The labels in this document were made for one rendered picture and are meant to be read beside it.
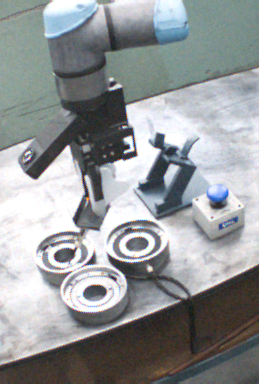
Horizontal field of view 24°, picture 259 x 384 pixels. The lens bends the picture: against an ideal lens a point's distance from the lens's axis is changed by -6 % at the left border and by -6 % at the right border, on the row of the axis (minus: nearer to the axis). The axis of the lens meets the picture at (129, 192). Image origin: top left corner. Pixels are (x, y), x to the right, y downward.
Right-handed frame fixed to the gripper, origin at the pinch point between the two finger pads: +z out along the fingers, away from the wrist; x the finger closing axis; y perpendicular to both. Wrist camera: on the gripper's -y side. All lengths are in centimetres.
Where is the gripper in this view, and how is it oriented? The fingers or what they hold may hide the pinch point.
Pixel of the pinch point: (93, 207)
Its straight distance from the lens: 99.4
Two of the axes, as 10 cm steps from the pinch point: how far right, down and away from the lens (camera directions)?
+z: 1.4, 7.8, 6.1
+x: -4.0, -5.2, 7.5
